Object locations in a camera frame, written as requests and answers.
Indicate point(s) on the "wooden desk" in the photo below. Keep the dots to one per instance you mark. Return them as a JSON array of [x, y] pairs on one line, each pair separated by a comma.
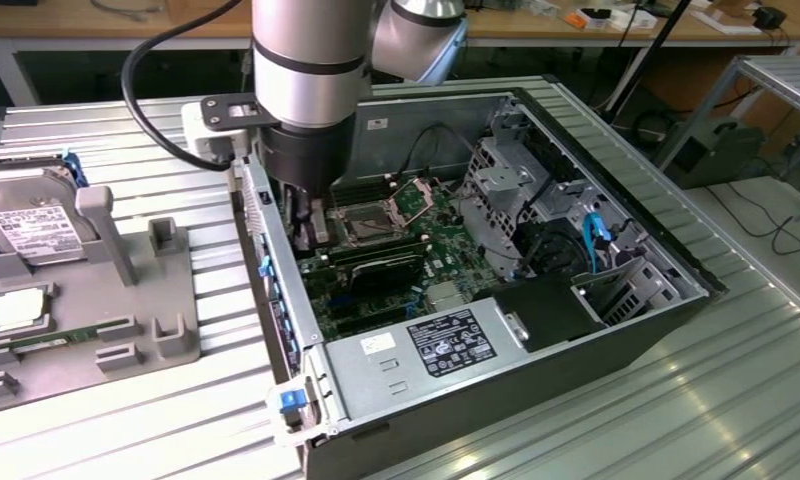
[[521, 30]]

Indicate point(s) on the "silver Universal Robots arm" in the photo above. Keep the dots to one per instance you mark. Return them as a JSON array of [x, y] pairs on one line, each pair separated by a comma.
[[307, 90]]

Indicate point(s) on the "silver CPU chip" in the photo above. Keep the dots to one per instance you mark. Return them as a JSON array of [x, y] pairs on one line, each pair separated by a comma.
[[19, 312]]

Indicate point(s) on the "grey power supply unit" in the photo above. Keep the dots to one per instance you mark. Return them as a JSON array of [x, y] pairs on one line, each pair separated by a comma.
[[374, 380]]

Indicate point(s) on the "CPU socket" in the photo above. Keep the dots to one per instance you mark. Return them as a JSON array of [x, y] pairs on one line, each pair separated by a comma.
[[368, 224]]

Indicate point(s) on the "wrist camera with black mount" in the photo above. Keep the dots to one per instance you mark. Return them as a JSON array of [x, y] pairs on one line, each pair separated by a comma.
[[207, 137]]

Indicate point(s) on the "installed green RAM stick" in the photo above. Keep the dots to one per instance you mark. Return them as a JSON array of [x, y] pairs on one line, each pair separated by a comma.
[[374, 250]]

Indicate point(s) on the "small black device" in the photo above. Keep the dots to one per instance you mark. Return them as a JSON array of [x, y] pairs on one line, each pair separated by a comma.
[[769, 17]]

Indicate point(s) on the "flat white board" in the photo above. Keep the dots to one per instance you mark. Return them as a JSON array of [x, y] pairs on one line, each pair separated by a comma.
[[727, 22]]

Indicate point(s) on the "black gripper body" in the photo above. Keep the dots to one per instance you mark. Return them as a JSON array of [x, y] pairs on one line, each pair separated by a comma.
[[307, 160]]

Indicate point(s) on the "blue case latch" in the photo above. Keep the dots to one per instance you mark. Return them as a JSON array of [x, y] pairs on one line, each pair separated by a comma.
[[290, 401]]

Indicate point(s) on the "black open PC case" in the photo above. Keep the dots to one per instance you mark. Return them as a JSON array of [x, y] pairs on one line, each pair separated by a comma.
[[507, 400]]

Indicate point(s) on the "metal socket cover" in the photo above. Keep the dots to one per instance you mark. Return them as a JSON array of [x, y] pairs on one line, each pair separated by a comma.
[[413, 195]]

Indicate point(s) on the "black box under table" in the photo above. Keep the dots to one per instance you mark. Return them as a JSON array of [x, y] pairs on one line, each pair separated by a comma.
[[714, 155]]

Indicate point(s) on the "black stand pole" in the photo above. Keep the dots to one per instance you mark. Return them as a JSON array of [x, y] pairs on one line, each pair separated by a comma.
[[643, 56]]

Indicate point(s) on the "green motherboard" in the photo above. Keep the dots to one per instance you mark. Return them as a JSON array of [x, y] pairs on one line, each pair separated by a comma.
[[454, 240]]

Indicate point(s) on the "grey parts rack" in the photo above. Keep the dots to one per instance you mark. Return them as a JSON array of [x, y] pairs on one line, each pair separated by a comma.
[[74, 310]]

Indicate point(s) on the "orange and white box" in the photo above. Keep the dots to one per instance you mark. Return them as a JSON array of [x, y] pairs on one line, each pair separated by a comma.
[[577, 19]]

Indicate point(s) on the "hard disk with blue rails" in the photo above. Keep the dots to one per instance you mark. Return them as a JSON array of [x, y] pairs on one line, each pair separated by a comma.
[[34, 230]]

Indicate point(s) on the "silver disk bay cage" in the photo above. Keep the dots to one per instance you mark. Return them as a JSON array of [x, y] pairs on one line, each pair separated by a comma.
[[507, 175]]

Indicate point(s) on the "silver chipset heat sink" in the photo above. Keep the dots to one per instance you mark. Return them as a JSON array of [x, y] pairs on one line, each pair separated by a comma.
[[450, 295]]

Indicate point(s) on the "metal slat frame table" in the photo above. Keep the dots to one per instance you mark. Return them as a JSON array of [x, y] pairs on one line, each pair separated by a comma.
[[787, 70]]

